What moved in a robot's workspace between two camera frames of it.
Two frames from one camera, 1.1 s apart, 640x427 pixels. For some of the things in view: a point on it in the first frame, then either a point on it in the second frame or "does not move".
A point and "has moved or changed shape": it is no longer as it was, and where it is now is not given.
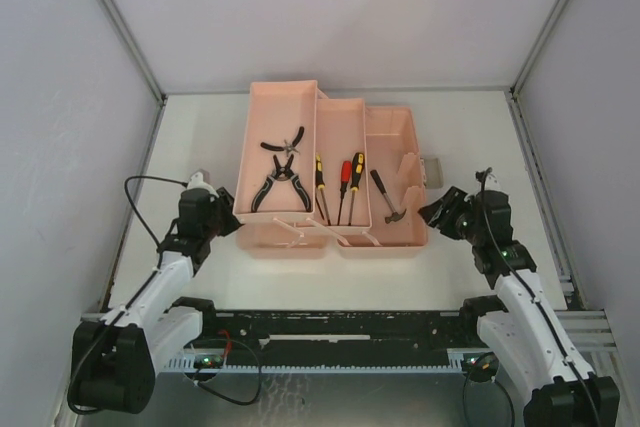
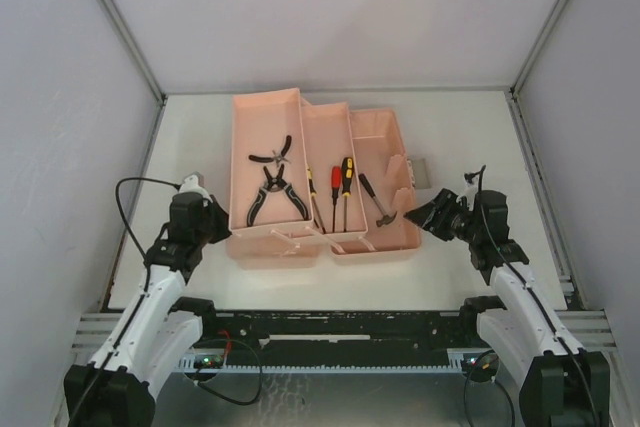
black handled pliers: x=287 y=147 -> x=276 y=158
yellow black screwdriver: x=358 y=165 -> x=346 y=184
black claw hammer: x=395 y=216 -> x=386 y=219
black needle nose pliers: x=281 y=173 -> x=273 y=185
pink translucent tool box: x=315 y=174 has moved or changed shape
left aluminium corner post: x=112 y=9 does not move
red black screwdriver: x=346 y=171 -> x=335 y=186
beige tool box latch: x=433 y=173 -> x=420 y=174
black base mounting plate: x=338 y=335 does not move
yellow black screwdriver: x=321 y=186 -> x=314 y=194
